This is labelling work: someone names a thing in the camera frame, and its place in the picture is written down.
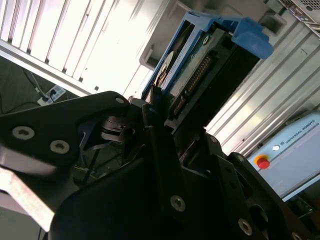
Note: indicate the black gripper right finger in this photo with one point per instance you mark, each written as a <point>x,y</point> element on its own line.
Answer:
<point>222,180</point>

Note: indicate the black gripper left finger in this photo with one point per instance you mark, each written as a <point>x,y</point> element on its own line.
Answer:
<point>50,125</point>

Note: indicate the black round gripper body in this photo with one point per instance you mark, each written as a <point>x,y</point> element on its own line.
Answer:
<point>112,212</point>

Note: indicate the hard disk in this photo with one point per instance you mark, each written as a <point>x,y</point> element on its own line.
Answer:
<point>250,35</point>

